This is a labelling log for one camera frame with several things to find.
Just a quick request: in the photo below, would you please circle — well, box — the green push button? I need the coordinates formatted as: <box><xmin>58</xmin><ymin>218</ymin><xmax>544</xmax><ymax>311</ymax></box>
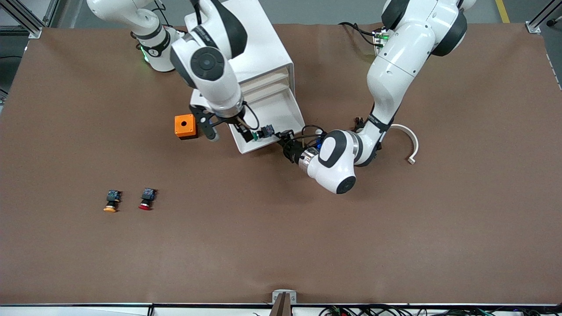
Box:
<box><xmin>252</xmin><ymin>125</ymin><xmax>275</xmax><ymax>142</ymax></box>

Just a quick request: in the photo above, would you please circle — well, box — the white plastic drawer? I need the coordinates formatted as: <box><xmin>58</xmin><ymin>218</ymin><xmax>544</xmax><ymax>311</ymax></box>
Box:
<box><xmin>240</xmin><ymin>66</ymin><xmax>290</xmax><ymax>87</ymax></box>
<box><xmin>228</xmin><ymin>86</ymin><xmax>306</xmax><ymax>154</ymax></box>
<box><xmin>241</xmin><ymin>81</ymin><xmax>291</xmax><ymax>101</ymax></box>

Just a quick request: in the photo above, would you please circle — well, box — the white drawer cabinet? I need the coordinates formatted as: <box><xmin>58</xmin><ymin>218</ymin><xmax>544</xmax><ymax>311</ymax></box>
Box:
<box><xmin>184</xmin><ymin>0</ymin><xmax>294</xmax><ymax>106</ymax></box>

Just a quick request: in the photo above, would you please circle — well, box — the red push button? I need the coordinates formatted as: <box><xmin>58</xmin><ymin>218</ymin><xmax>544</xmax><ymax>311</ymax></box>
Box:
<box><xmin>138</xmin><ymin>188</ymin><xmax>158</xmax><ymax>211</ymax></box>

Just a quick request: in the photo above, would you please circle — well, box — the orange push button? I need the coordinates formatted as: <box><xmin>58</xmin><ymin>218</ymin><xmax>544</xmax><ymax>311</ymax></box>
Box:
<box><xmin>104</xmin><ymin>190</ymin><xmax>122</xmax><ymax>213</ymax></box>

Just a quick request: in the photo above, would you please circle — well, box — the brown table mat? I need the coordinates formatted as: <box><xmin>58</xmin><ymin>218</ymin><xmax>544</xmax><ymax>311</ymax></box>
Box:
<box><xmin>0</xmin><ymin>22</ymin><xmax>562</xmax><ymax>305</ymax></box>

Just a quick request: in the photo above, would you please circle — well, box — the green lit base connector box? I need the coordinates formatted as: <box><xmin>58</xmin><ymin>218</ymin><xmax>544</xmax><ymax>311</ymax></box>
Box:
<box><xmin>372</xmin><ymin>26</ymin><xmax>392</xmax><ymax>47</ymax></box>

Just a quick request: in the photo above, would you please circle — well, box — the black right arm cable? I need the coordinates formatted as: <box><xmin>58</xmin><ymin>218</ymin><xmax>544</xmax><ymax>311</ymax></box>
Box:
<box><xmin>243</xmin><ymin>102</ymin><xmax>260</xmax><ymax>131</ymax></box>

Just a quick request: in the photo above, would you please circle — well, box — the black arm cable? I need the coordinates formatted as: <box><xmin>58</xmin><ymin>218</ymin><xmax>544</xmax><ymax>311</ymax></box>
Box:
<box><xmin>301</xmin><ymin>125</ymin><xmax>326</xmax><ymax>147</ymax></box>
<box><xmin>243</xmin><ymin>102</ymin><xmax>260</xmax><ymax>131</ymax></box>

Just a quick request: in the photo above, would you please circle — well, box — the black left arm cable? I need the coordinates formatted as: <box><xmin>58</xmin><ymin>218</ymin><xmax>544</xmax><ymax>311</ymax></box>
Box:
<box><xmin>301</xmin><ymin>125</ymin><xmax>326</xmax><ymax>147</ymax></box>

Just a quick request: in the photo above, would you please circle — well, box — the orange button enclosure box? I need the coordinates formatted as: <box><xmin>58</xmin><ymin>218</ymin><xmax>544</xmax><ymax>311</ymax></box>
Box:
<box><xmin>174</xmin><ymin>114</ymin><xmax>198</xmax><ymax>140</ymax></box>

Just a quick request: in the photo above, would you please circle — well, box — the white curved plastic bracket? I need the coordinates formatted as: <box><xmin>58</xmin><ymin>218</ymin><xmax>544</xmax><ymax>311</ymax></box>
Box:
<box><xmin>389</xmin><ymin>124</ymin><xmax>419</xmax><ymax>165</ymax></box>

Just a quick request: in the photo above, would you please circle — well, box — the black base power cable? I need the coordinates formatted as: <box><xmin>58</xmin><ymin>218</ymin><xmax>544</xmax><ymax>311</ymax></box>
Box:
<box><xmin>338</xmin><ymin>22</ymin><xmax>379</xmax><ymax>47</ymax></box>

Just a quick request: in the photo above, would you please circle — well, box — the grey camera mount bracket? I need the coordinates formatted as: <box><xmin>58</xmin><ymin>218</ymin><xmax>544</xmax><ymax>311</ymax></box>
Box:
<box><xmin>272</xmin><ymin>290</ymin><xmax>297</xmax><ymax>316</ymax></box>

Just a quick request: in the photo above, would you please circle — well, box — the black cable bundle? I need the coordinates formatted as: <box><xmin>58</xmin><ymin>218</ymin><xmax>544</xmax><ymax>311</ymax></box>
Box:
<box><xmin>321</xmin><ymin>305</ymin><xmax>562</xmax><ymax>316</ymax></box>

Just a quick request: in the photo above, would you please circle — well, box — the aluminium frame profile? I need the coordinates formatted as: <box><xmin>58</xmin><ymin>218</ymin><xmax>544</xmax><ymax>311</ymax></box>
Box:
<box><xmin>526</xmin><ymin>0</ymin><xmax>562</xmax><ymax>35</ymax></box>
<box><xmin>0</xmin><ymin>0</ymin><xmax>61</xmax><ymax>39</ymax></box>

